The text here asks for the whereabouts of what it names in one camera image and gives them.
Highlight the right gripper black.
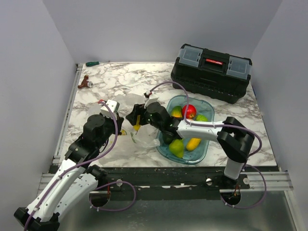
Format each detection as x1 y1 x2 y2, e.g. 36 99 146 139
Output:
127 103 163 131

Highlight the purple cable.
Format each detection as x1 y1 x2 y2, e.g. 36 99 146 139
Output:
143 81 267 209
23 99 137 231

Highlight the black toolbox red handle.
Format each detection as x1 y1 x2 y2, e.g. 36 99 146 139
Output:
171 44 252 104

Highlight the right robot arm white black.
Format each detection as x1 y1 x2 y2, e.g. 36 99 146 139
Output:
126 102 256 189

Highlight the orange green fake mango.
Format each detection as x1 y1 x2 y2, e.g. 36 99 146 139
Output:
170 106 182 118

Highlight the light green fake pear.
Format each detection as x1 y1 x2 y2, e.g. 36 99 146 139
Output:
169 139 184 158

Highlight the brown water tap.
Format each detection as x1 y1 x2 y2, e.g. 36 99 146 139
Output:
77 75 93 89

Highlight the translucent printed plastic bag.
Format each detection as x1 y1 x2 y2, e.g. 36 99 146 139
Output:
89 93 161 150

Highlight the teal transparent plastic tray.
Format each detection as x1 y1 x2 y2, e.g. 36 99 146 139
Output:
156 95 215 165

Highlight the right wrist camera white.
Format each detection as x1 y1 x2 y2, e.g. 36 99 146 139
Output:
144 91 158 108

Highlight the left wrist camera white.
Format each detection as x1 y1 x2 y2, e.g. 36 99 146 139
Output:
98 100 120 118

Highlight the red fake fruit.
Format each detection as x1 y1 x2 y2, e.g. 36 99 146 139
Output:
181 104 197 119

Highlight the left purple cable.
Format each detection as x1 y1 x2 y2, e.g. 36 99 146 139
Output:
23 99 137 231

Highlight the yellow fake fruit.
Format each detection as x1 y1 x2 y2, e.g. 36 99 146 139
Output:
133 115 141 132

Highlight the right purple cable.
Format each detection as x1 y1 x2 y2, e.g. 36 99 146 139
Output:
143 81 267 209

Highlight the green fake fruit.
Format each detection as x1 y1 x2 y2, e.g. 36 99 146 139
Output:
195 114 208 122

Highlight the green handled screwdriver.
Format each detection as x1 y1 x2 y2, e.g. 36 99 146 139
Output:
85 61 110 67

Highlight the dark green fake avocado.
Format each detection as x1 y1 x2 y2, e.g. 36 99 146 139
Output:
163 133 174 144

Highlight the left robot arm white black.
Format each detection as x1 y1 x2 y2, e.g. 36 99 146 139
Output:
14 114 124 231

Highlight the aluminium frame rail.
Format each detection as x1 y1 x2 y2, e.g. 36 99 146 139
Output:
240 171 294 192

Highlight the black mounting base rail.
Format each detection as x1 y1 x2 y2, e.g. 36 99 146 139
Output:
90 167 250 204

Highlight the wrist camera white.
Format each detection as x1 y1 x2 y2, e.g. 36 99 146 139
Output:
144 91 158 108
98 100 120 118

